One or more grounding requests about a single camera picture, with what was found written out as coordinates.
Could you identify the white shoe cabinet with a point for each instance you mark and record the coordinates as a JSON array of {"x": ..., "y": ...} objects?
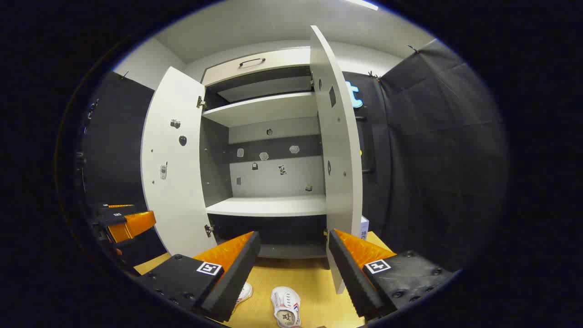
[{"x": 268, "y": 207}]

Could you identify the white canvas shoe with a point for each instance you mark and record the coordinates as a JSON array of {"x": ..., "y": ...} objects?
[
  {"x": 286, "y": 305},
  {"x": 245, "y": 292}
]

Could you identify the lavender book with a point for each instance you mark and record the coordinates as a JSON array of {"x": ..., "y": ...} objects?
[{"x": 365, "y": 228}]

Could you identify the white shoe cabinet door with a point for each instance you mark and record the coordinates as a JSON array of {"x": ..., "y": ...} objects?
[
  {"x": 341, "y": 182},
  {"x": 177, "y": 191}
]

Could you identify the white cabinet drawer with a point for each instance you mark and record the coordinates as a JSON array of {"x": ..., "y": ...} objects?
[{"x": 273, "y": 64}]

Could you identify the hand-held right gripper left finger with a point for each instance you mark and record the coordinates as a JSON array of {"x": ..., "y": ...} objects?
[{"x": 237, "y": 282}]

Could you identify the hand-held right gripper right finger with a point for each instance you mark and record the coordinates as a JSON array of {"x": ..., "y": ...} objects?
[{"x": 353, "y": 282}]

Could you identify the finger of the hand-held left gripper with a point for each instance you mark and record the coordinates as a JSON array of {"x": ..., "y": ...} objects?
[
  {"x": 114, "y": 212},
  {"x": 132, "y": 225}
]

